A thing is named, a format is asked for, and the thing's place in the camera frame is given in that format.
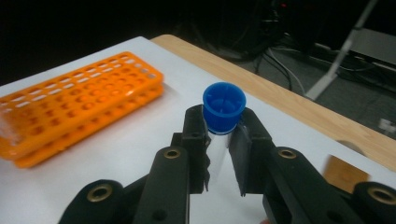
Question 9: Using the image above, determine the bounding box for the white plug adapter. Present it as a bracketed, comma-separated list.
[377, 118, 396, 135]

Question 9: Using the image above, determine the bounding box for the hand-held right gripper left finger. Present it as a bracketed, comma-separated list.
[170, 104, 213, 194]

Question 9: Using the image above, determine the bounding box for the long white floor cable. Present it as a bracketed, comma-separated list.
[269, 46, 307, 96]

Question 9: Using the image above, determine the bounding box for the orange plastic test tube rack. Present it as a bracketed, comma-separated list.
[0, 50, 165, 170]

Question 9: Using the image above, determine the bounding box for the blue capped clear test tube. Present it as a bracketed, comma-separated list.
[202, 81, 248, 188]

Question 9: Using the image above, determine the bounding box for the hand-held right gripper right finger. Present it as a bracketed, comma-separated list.
[228, 106, 279, 198]

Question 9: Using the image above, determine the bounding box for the white table board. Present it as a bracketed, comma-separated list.
[0, 35, 396, 224]

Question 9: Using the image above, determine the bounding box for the wooden test tube rack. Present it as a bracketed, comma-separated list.
[321, 154, 371, 194]

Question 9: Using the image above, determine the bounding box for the black floor cable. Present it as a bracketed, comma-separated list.
[253, 50, 294, 91]

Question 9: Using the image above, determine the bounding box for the grey metal stand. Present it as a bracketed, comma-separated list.
[304, 0, 396, 101]

